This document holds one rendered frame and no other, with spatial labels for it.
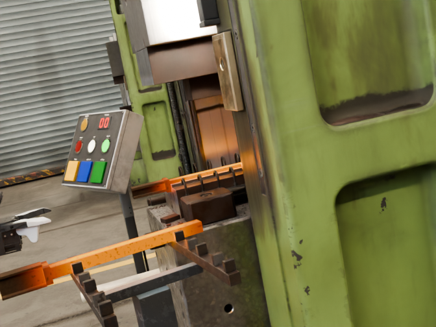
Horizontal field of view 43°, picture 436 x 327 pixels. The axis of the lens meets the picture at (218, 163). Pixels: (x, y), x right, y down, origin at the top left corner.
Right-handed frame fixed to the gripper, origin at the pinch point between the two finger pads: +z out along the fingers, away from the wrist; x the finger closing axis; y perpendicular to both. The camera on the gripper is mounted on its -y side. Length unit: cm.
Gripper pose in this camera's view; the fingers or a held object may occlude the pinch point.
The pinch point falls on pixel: (49, 212)
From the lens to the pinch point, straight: 152.3
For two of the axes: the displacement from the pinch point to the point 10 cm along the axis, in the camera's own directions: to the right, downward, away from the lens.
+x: 2.8, 1.1, -9.5
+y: 1.8, 9.7, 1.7
